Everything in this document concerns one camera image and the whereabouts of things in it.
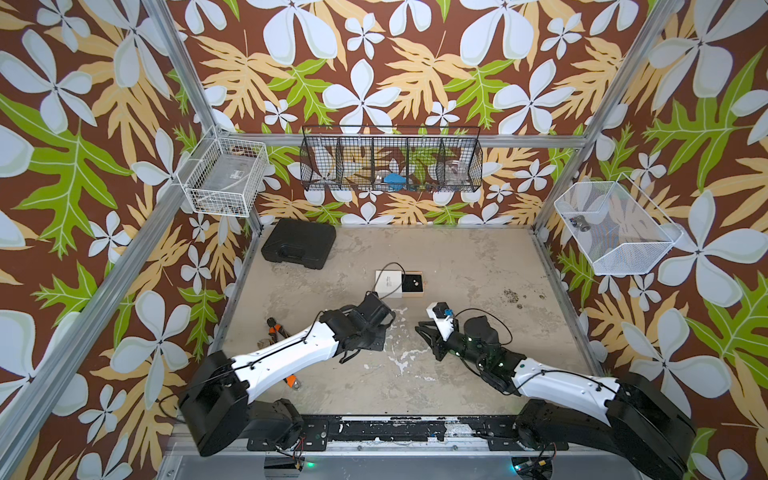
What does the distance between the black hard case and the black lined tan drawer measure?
31 centimetres

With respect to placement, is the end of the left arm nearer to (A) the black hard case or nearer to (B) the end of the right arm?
(B) the end of the right arm

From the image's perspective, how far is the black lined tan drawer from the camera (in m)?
1.01

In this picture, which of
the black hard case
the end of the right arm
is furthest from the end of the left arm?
the black hard case

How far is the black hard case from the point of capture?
1.07 meters
